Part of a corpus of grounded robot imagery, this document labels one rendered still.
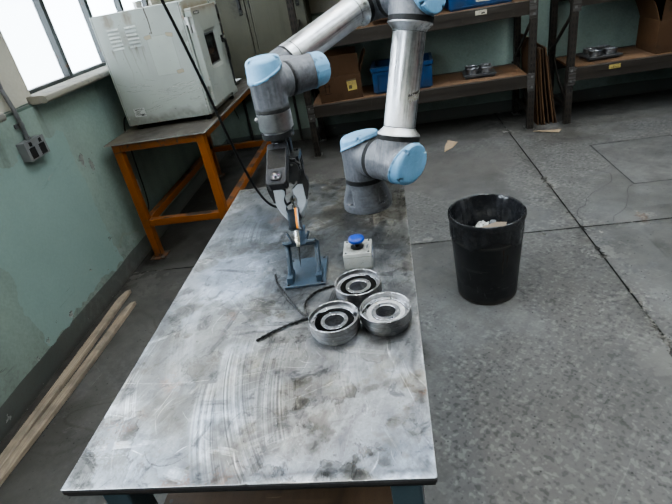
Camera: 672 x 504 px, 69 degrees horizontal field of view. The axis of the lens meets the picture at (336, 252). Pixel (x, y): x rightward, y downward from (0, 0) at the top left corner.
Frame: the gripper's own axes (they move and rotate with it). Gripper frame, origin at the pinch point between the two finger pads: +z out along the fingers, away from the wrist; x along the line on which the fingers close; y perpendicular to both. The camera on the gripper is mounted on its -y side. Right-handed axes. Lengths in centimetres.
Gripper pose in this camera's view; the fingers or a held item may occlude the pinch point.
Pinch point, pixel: (294, 215)
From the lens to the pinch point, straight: 116.7
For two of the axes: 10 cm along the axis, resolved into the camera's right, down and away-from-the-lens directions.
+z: 1.6, 8.5, 5.0
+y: 0.2, -5.1, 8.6
